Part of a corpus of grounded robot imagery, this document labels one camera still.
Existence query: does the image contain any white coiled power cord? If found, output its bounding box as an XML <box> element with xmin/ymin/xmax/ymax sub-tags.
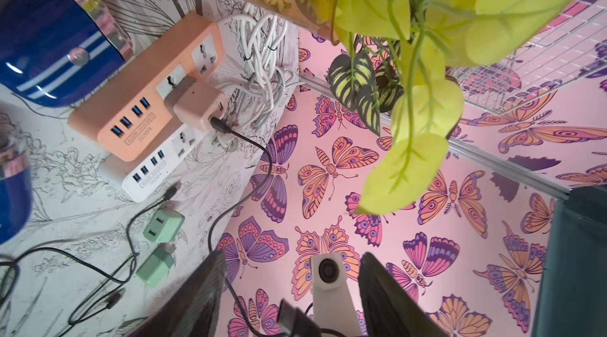
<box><xmin>215</xmin><ymin>2</ymin><xmax>304</xmax><ymax>132</ymax></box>

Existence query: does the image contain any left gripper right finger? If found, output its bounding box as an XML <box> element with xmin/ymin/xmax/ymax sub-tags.
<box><xmin>358</xmin><ymin>253</ymin><xmax>446</xmax><ymax>336</ymax></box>

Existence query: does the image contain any white power strip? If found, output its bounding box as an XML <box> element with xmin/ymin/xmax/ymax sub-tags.
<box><xmin>99</xmin><ymin>119</ymin><xmax>206</xmax><ymax>203</ymax></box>

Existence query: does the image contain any pink power strip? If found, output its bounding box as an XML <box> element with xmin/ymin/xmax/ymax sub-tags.
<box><xmin>68</xmin><ymin>12</ymin><xmax>224</xmax><ymax>162</ymax></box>

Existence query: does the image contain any green charger adapter lower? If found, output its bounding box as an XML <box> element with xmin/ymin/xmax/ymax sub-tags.
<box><xmin>136</xmin><ymin>243</ymin><xmax>176</xmax><ymax>288</ymax></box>

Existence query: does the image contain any pink charger adapter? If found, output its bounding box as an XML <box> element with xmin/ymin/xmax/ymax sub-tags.
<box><xmin>164</xmin><ymin>76</ymin><xmax>228</xmax><ymax>132</ymax></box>

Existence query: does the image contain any green charger adapter upper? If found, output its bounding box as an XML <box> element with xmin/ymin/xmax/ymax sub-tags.
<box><xmin>143</xmin><ymin>209</ymin><xmax>185</xmax><ymax>244</ymax></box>

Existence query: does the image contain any green charger adapter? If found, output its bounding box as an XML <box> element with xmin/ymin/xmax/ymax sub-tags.
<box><xmin>143</xmin><ymin>209</ymin><xmax>185</xmax><ymax>244</ymax></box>
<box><xmin>136</xmin><ymin>243</ymin><xmax>176</xmax><ymax>288</ymax></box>

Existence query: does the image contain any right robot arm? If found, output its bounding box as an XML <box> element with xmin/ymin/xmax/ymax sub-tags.
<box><xmin>532</xmin><ymin>185</ymin><xmax>606</xmax><ymax>336</ymax></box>

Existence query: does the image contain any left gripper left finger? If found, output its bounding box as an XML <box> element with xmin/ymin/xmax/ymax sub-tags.
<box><xmin>129</xmin><ymin>250</ymin><xmax>227</xmax><ymax>336</ymax></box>

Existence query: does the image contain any potted green plant glass vase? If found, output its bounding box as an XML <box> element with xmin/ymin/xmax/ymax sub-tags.
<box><xmin>247</xmin><ymin>0</ymin><xmax>572</xmax><ymax>215</ymax></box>

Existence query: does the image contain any white wire basket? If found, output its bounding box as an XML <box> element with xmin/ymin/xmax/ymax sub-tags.
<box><xmin>447</xmin><ymin>0</ymin><xmax>606</xmax><ymax>115</ymax></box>

